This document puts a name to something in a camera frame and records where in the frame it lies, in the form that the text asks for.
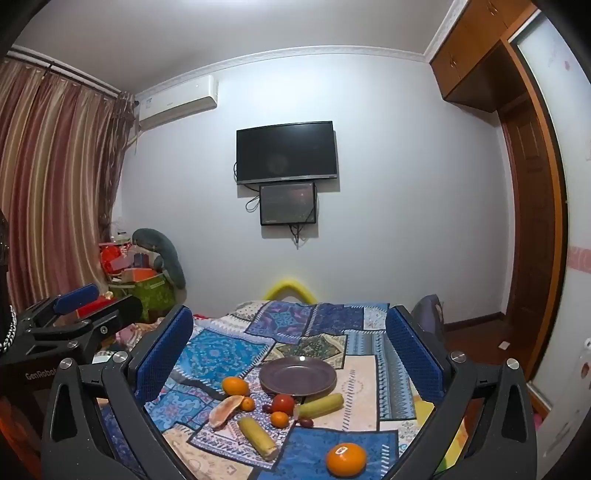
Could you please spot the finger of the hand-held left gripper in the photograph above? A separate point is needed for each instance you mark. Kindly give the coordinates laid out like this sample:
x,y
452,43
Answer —
x,y
115,311
76,297

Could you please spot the yellow corn cob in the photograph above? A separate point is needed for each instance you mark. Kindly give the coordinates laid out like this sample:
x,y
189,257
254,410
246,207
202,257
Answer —
x,y
257,437
321,405

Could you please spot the bread slice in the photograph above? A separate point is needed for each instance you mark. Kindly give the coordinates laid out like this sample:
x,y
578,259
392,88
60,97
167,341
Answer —
x,y
224,411

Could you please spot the dark round plate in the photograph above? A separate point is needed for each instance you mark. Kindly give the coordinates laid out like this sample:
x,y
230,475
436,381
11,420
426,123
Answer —
x,y
295,374

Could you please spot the small black wall monitor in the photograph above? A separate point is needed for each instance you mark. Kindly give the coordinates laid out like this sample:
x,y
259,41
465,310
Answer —
x,y
287,203

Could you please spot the orange flat box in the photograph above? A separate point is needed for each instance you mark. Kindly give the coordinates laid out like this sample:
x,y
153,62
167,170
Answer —
x,y
138,275

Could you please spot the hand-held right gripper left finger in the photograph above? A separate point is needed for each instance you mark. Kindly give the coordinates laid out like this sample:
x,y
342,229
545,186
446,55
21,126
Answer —
x,y
161,355

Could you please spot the blue patchwork blanket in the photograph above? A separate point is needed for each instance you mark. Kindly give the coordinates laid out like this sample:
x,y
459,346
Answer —
x,y
221,355

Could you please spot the grey plush toy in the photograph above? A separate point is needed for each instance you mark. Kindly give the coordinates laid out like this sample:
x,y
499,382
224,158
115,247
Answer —
x,y
171,263

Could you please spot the white air conditioner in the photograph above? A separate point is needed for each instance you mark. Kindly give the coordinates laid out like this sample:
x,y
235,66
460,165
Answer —
x,y
180,104

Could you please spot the red gift box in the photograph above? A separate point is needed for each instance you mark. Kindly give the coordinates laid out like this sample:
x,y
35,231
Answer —
x,y
113,261

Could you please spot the black wall television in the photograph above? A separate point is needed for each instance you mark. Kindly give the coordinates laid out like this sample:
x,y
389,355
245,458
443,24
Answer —
x,y
286,152

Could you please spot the white sliding wardrobe door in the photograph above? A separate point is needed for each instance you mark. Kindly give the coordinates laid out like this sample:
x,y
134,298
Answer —
x,y
575,184

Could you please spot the orange with sticker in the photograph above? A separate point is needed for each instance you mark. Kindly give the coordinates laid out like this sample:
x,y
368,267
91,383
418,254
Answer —
x,y
346,460

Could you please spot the flat red box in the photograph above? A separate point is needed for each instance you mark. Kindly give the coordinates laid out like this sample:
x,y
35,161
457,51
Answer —
x,y
92,308

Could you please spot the small tangerine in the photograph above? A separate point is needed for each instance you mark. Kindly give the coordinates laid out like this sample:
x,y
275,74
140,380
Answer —
x,y
248,404
279,419

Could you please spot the green cardboard box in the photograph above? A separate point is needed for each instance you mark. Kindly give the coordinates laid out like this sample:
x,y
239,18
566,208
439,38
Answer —
x,y
152,295

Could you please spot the striped brown curtain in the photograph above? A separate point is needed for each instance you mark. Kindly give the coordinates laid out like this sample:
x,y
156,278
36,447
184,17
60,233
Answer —
x,y
55,161

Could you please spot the yellow fleece blanket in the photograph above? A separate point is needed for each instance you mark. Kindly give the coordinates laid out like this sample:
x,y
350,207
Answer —
x,y
455,438

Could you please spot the red tomato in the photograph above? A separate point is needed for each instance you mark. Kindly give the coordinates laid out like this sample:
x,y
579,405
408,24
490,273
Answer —
x,y
282,404

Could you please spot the plain orange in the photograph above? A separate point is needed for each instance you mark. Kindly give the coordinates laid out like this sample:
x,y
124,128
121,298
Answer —
x,y
235,386

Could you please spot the purple chair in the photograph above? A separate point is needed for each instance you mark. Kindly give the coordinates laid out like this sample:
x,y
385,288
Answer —
x,y
429,318

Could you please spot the wooden overhead cabinet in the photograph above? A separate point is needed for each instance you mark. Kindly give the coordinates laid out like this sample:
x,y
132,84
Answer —
x,y
466,50

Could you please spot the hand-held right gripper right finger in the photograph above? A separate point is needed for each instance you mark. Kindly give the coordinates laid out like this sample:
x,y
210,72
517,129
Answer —
x,y
415,350

